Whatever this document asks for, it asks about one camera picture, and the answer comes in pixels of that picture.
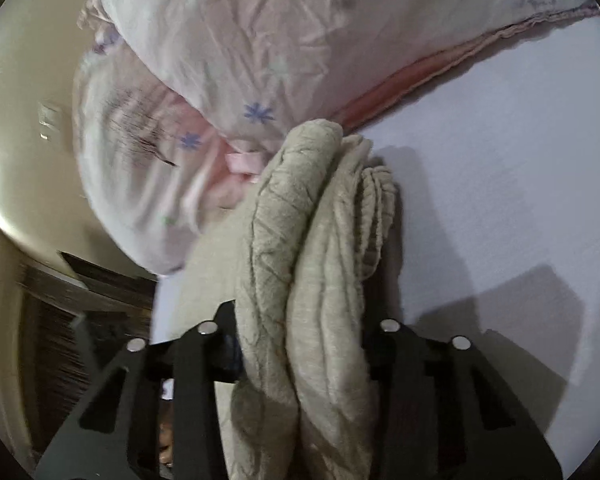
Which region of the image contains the grey cable-knit sweater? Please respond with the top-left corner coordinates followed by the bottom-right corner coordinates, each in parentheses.
top-left (172, 118), bottom-right (400, 480)

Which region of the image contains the dark wooden bedside furniture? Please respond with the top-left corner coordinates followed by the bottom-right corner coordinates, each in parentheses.
top-left (19, 252), bottom-right (156, 471)

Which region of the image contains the lavender bed sheet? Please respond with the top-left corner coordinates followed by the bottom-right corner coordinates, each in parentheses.
top-left (149, 8), bottom-right (600, 480)

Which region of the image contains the pink floral left pillow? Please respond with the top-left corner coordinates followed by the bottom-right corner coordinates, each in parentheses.
top-left (72, 26), bottom-right (268, 275)

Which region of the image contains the pink floral pillow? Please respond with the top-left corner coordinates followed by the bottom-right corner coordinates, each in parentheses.
top-left (72, 26), bottom-right (268, 275)
top-left (80, 0), bottom-right (600, 151)

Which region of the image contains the pink floral right pillow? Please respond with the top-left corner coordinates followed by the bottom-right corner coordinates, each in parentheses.
top-left (80, 0), bottom-right (600, 151)

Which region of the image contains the white wall switch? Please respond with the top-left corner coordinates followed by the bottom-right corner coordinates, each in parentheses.
top-left (38, 102), bottom-right (64, 141)

